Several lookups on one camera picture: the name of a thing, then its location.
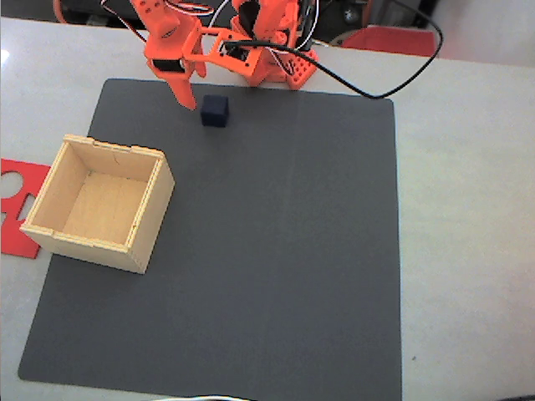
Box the black camera cable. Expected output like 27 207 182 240
223 0 444 100

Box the red cutout sheet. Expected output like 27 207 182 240
0 157 52 259

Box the dark grey mat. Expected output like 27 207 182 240
17 78 403 401

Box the red flat object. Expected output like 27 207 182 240
342 25 438 58

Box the dark blue cube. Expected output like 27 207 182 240
200 94 230 128

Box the orange camera mount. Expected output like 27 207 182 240
182 25 262 81

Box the servo wire bundle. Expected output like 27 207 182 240
99 0 148 43

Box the open wooden box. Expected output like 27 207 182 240
19 134 176 275

